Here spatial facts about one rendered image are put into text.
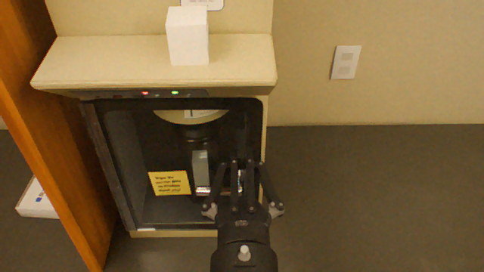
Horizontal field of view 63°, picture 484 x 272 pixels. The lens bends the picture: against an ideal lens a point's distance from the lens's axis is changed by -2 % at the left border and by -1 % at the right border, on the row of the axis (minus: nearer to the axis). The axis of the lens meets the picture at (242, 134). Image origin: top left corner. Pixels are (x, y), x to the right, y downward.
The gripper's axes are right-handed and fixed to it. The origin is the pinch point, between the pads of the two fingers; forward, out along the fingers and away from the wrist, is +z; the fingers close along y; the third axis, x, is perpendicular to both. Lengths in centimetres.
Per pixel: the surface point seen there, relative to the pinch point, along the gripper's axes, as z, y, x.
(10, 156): 33, 69, 37
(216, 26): 4.7, 3.5, -21.1
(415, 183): 20, -49, 37
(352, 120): 48, -37, 38
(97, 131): 3.6, 25.8, -1.1
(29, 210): 11, 54, 34
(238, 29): 4.8, 0.3, -20.7
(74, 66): -3.5, 22.4, -20.0
